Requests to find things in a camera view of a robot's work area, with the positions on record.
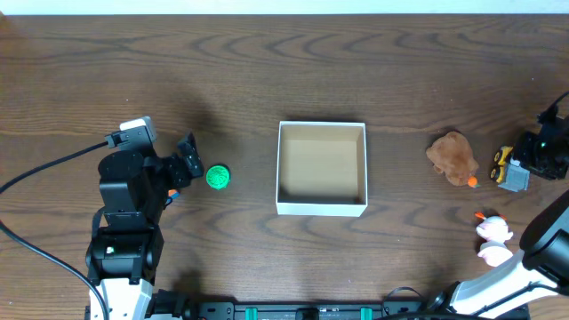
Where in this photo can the green round plastic toy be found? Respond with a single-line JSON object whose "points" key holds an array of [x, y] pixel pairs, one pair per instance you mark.
{"points": [[218, 176]]}

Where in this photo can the yellow grey toy truck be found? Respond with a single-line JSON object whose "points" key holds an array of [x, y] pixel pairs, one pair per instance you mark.
{"points": [[507, 172]]}

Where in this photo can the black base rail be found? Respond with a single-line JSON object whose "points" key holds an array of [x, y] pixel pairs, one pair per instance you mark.
{"points": [[306, 311]]}

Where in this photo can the colourful puzzle cube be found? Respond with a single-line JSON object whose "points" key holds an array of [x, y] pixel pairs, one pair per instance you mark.
{"points": [[173, 193]]}

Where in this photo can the white cardboard box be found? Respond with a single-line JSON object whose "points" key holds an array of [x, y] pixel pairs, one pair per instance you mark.
{"points": [[321, 169]]}

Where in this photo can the brown plush toy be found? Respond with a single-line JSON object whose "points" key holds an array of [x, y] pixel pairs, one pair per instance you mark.
{"points": [[452, 156]]}

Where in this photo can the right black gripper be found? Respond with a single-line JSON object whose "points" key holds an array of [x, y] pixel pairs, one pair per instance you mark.
{"points": [[524, 152]]}

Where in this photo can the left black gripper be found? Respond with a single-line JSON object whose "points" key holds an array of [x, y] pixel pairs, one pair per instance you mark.
{"points": [[180, 164]]}

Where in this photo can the pink white plush toy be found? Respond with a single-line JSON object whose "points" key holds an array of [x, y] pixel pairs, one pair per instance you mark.
{"points": [[495, 231]]}

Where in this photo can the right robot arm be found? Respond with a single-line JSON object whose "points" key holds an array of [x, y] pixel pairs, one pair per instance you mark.
{"points": [[540, 266]]}

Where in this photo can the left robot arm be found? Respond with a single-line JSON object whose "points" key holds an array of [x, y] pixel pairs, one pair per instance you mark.
{"points": [[136, 185]]}

